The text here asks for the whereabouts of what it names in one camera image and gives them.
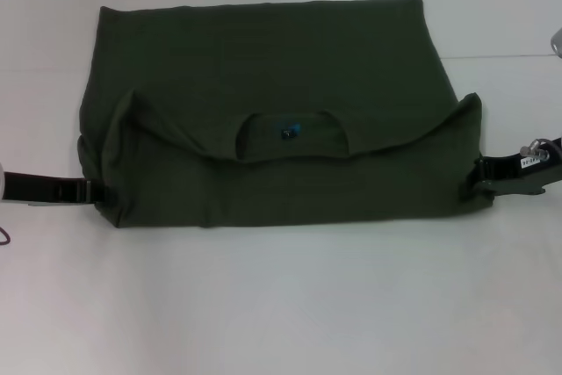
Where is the dark green FREE t-shirt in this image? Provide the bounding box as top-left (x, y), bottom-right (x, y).
top-left (76, 0), bottom-right (497, 231)

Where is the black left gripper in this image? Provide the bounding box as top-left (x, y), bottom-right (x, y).
top-left (3, 174), bottom-right (112, 208)

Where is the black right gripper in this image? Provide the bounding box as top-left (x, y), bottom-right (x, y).
top-left (459, 133), bottom-right (562, 200)

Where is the silver metal connector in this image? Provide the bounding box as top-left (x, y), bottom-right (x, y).
top-left (519, 139), bottom-right (551, 162)

